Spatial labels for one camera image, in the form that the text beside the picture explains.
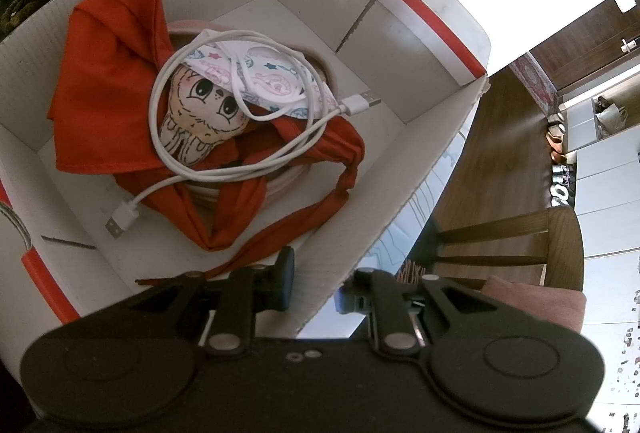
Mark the red patterned rug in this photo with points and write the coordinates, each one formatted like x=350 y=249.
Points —
x=535 y=80

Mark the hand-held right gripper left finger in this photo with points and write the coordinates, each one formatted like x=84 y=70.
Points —
x=285 y=283

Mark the wooden dining chair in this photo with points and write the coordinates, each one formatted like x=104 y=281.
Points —
x=565 y=243

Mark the red cloth bag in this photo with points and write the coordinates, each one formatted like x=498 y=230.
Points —
x=110 y=63

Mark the pink round bowl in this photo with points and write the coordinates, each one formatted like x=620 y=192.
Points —
x=190 y=26

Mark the white storage cabinet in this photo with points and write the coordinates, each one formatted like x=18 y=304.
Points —
x=610 y=223

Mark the row of shoes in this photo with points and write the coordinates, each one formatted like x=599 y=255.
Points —
x=560 y=163

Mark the red and white cardboard box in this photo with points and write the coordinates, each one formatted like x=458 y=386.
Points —
x=400 y=63

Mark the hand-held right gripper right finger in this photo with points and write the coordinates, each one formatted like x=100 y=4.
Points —
x=346 y=300

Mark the printed rag doll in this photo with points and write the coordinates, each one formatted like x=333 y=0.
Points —
x=200 y=123

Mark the white bag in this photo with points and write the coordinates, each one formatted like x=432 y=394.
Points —
x=611 y=120

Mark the brown wooden door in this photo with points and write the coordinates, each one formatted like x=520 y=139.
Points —
x=590 y=48

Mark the patterned face mask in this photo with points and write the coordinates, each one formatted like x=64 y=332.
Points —
x=272 y=80

